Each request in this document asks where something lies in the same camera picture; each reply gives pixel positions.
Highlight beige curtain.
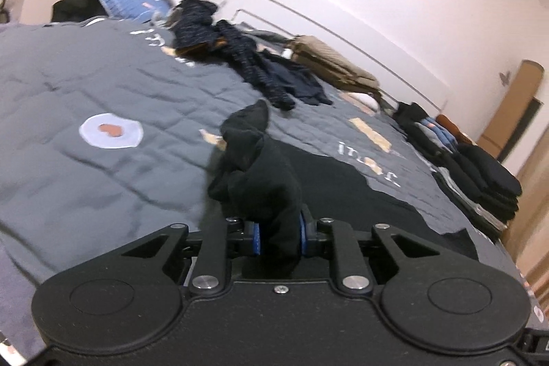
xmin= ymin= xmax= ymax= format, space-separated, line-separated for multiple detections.
xmin=502 ymin=143 xmax=549 ymax=307

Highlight stack of folded dark clothes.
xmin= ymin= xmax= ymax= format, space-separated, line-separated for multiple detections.
xmin=433 ymin=143 xmax=523 ymax=240

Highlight white pillow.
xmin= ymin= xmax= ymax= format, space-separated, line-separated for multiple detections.
xmin=347 ymin=92 xmax=381 ymax=112

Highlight dark navy garment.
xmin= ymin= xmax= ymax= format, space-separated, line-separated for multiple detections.
xmin=257 ymin=49 xmax=334 ymax=107

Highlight black panel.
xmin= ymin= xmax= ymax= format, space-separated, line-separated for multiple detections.
xmin=500 ymin=98 xmax=543 ymax=165

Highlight folded clothes stack with jeans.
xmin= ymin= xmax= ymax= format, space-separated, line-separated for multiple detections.
xmin=392 ymin=101 xmax=472 ymax=161

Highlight brown folded garment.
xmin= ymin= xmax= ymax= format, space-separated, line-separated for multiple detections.
xmin=435 ymin=114 xmax=472 ymax=144

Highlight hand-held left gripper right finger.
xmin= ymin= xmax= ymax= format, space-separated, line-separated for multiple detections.
xmin=300 ymin=208 xmax=442 ymax=298

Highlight grey quilted printed blanket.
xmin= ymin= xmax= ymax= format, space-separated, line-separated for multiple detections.
xmin=0 ymin=16 xmax=549 ymax=350

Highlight white headboard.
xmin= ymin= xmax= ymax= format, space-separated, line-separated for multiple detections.
xmin=227 ymin=0 xmax=451 ymax=114

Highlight black t-shirt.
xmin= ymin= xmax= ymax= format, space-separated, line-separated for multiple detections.
xmin=201 ymin=99 xmax=479 ymax=281

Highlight navy dotted shirt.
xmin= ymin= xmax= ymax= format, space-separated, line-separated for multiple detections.
xmin=169 ymin=0 xmax=296 ymax=111

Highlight tall cardboard box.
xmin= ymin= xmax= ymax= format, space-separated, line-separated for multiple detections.
xmin=476 ymin=59 xmax=545 ymax=161

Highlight stack of folded khaki pants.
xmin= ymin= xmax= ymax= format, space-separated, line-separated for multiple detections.
xmin=285 ymin=35 xmax=382 ymax=96

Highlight black bag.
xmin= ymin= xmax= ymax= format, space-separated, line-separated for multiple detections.
xmin=51 ymin=0 xmax=108 ymax=24

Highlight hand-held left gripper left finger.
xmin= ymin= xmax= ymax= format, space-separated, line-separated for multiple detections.
xmin=121 ymin=217 xmax=262 ymax=297

